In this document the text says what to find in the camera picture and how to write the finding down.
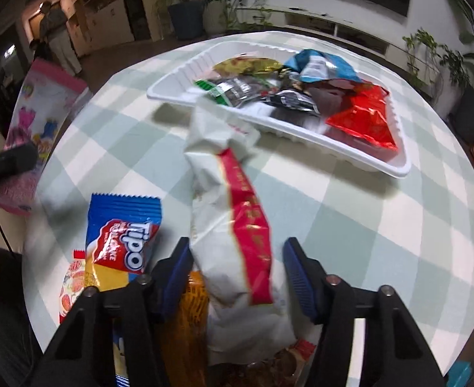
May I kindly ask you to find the person standing in background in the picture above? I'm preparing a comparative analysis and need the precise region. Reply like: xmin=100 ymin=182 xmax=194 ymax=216
xmin=39 ymin=0 xmax=82 ymax=76

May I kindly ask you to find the pink Pepero snack pack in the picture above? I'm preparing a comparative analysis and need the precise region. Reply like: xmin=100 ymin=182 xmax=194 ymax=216
xmin=0 ymin=59 xmax=92 ymax=216

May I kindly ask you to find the red snack bag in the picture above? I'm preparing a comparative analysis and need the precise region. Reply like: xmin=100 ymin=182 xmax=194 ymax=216
xmin=326 ymin=82 xmax=398 ymax=151

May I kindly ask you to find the orange snack pack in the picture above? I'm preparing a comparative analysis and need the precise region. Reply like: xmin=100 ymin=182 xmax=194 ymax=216
xmin=161 ymin=271 xmax=209 ymax=386

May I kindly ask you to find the tall plant dark pot left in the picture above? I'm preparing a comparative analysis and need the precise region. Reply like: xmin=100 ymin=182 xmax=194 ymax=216
xmin=155 ymin=0 xmax=207 ymax=41

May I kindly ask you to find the white red-striped snack bag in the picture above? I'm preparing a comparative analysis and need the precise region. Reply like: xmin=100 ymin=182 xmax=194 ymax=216
xmin=184 ymin=104 xmax=296 ymax=365

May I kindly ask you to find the green clear nut pack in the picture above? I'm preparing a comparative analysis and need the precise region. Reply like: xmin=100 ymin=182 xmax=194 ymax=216
xmin=194 ymin=75 xmax=275 ymax=107

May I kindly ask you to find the teal plastic stool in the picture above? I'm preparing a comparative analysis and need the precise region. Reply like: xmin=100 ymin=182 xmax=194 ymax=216
xmin=446 ymin=361 xmax=472 ymax=387

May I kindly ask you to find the plant in white pot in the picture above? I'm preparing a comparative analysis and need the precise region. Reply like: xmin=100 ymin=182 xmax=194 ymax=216
xmin=202 ymin=0 xmax=272 ymax=37
xmin=402 ymin=28 xmax=469 ymax=99

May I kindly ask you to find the white plastic tray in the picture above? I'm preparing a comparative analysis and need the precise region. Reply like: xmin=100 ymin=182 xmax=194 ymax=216
xmin=147 ymin=40 xmax=412 ymax=178

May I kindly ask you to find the gold red round-logo snack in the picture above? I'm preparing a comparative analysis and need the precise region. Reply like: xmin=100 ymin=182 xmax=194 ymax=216
xmin=212 ymin=56 xmax=283 ymax=77

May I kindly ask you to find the white tv console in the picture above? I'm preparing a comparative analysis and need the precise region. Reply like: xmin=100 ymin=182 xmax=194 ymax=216
xmin=236 ymin=5 xmax=443 ymax=86

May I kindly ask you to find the blue Tipo snack pack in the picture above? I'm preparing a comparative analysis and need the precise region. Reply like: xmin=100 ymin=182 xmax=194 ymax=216
xmin=84 ymin=192 xmax=164 ymax=387

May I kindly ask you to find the plant in white pot left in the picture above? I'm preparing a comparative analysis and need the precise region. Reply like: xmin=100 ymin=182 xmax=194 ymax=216
xmin=202 ymin=0 xmax=272 ymax=37

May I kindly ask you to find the black snack pack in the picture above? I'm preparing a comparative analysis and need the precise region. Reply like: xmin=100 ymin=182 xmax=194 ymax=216
xmin=265 ymin=80 xmax=321 ymax=116

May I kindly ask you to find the checkered green white tablecloth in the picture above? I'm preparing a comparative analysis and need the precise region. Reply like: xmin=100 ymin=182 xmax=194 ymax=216
xmin=23 ymin=32 xmax=474 ymax=371

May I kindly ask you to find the brown star-pattern snack pack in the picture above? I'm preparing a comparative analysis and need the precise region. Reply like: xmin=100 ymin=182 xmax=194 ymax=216
xmin=207 ymin=339 xmax=316 ymax=387

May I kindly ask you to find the white red fruit candy pack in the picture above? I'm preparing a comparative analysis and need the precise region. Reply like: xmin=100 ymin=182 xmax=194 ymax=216
xmin=59 ymin=250 xmax=86 ymax=323

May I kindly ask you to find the light blue snack bag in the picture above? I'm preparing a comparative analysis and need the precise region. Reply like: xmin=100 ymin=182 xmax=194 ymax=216
xmin=283 ymin=49 xmax=361 ymax=83

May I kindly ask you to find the plant in white pot right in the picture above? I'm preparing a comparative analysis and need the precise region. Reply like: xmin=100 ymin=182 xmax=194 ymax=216
xmin=402 ymin=28 xmax=469 ymax=99

